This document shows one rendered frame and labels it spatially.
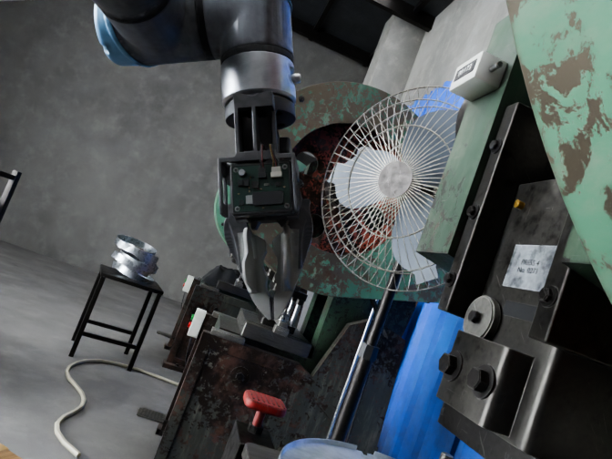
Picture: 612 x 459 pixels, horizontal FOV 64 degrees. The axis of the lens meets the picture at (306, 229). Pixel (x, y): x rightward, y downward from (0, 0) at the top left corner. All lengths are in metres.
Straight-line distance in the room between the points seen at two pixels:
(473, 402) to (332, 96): 1.52
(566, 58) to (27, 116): 7.47
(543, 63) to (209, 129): 7.05
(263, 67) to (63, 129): 6.98
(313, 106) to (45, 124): 5.90
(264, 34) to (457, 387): 0.41
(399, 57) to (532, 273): 5.74
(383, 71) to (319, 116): 4.26
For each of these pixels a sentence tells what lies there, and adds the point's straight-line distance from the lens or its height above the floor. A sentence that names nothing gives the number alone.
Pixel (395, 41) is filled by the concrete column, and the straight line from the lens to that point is 6.30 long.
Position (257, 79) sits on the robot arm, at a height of 1.13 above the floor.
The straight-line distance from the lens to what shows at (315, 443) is 0.66.
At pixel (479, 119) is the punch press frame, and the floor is 1.26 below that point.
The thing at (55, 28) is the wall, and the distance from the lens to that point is 7.83.
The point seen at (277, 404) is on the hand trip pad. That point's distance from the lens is 0.84.
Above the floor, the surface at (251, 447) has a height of 0.78.
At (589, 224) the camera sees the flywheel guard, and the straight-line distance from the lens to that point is 0.23.
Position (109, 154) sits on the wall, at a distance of 7.26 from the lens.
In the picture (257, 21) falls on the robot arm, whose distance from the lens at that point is 0.51.
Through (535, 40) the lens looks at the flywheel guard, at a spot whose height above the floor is 1.09.
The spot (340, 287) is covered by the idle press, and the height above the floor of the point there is 0.97.
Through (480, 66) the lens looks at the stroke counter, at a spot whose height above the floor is 1.31.
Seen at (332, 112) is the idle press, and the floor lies 1.58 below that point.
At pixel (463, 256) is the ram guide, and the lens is 0.63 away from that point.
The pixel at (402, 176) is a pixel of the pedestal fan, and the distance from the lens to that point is 1.32.
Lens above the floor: 0.97
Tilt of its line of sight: 5 degrees up
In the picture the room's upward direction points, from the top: 21 degrees clockwise
